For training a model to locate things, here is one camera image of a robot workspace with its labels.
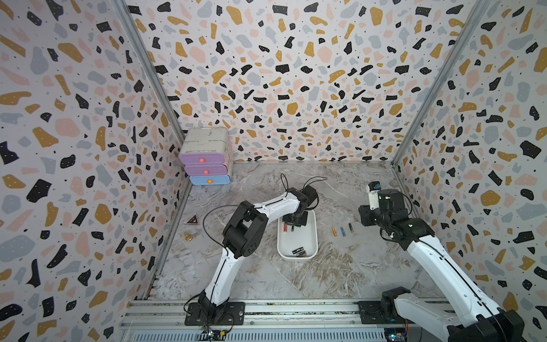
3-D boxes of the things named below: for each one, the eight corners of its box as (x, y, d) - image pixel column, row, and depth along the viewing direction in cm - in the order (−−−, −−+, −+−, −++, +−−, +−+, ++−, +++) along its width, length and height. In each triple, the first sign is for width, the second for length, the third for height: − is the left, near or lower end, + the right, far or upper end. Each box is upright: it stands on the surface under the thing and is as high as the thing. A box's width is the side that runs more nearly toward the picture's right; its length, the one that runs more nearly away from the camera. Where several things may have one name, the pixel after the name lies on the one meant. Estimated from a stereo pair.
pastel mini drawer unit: (190, 190, 112) (172, 157, 94) (202, 159, 126) (188, 126, 109) (229, 190, 112) (219, 158, 94) (236, 160, 127) (228, 127, 109)
